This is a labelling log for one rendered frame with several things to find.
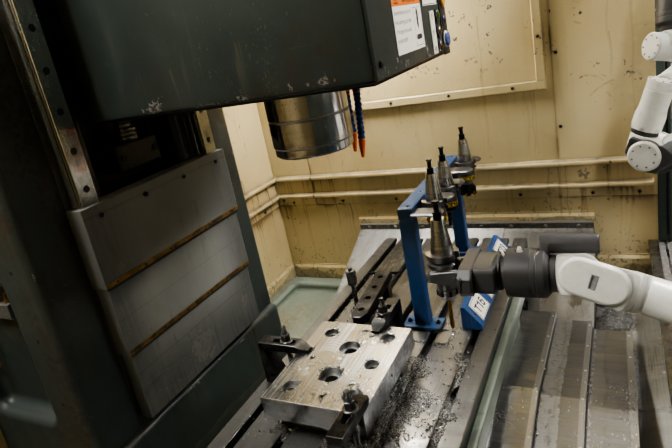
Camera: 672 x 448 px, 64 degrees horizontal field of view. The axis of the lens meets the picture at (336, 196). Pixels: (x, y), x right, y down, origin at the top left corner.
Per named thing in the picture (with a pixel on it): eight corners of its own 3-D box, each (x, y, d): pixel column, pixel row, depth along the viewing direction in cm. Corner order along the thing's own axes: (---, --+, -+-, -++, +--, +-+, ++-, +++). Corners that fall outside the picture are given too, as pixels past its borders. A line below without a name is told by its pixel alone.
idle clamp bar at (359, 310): (395, 290, 161) (392, 270, 159) (369, 339, 138) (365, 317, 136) (379, 289, 163) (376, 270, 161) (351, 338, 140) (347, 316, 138)
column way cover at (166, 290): (266, 313, 162) (223, 148, 148) (153, 423, 122) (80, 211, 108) (252, 312, 165) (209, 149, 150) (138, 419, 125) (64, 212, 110)
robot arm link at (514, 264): (469, 233, 106) (533, 232, 101) (475, 277, 109) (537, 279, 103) (453, 262, 95) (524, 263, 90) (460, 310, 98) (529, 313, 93)
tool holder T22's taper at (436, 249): (437, 245, 106) (432, 213, 104) (458, 247, 103) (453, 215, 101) (426, 254, 103) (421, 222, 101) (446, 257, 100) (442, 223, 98)
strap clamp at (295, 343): (321, 380, 126) (308, 324, 122) (314, 389, 123) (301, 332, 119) (274, 373, 132) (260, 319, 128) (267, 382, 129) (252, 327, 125)
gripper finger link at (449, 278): (428, 269, 103) (461, 269, 100) (431, 284, 103) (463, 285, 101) (426, 273, 101) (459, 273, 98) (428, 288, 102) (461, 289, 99)
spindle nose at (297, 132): (309, 140, 118) (298, 85, 115) (370, 137, 108) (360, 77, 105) (259, 161, 106) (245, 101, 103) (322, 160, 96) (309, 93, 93)
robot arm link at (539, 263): (536, 293, 102) (603, 296, 97) (527, 300, 92) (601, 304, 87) (534, 233, 103) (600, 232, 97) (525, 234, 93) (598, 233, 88)
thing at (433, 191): (430, 195, 136) (426, 170, 134) (446, 196, 133) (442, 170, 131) (422, 202, 133) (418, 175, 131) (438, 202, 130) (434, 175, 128)
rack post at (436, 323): (446, 320, 140) (430, 214, 131) (440, 332, 136) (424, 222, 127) (409, 318, 145) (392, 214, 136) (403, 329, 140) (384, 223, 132)
